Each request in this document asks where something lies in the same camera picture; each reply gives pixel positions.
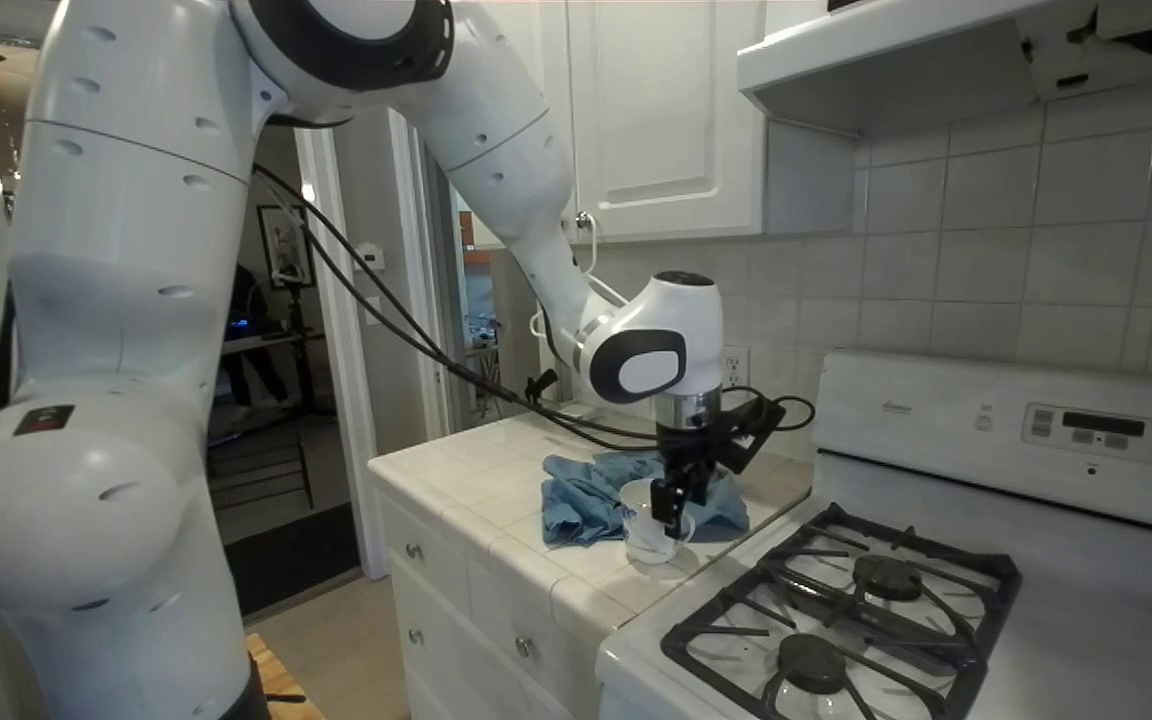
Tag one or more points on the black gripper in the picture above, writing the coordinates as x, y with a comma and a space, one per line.
688, 455

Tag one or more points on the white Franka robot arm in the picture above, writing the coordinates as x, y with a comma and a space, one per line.
138, 335

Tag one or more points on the blue cloth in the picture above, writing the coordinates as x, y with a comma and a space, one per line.
582, 501

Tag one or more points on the black stove grate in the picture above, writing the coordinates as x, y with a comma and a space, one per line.
857, 613

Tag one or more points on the white base cabinet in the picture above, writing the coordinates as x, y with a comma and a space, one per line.
471, 613

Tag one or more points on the white gas stove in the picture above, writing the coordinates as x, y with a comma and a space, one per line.
1069, 535

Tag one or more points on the white range hood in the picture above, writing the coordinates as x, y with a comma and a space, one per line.
899, 62

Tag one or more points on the white wall outlet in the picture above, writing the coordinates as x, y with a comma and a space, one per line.
737, 368

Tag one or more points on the framed wall picture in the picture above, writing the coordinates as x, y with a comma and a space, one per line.
285, 246

